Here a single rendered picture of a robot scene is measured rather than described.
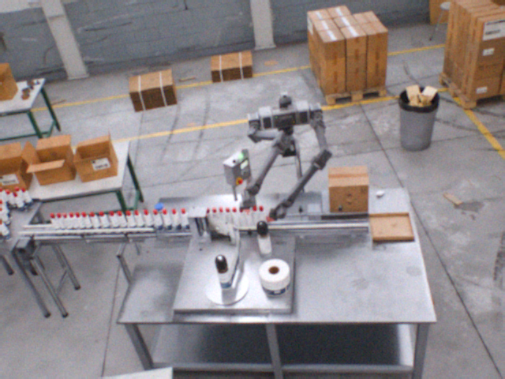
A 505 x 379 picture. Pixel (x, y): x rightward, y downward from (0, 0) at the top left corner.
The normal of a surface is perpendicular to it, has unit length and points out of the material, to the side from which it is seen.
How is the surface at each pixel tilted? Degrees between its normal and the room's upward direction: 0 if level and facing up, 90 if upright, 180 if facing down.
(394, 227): 0
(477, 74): 90
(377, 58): 89
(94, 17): 90
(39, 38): 90
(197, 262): 0
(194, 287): 0
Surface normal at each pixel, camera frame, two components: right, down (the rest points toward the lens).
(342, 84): 0.15, 0.60
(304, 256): -0.13, -0.77
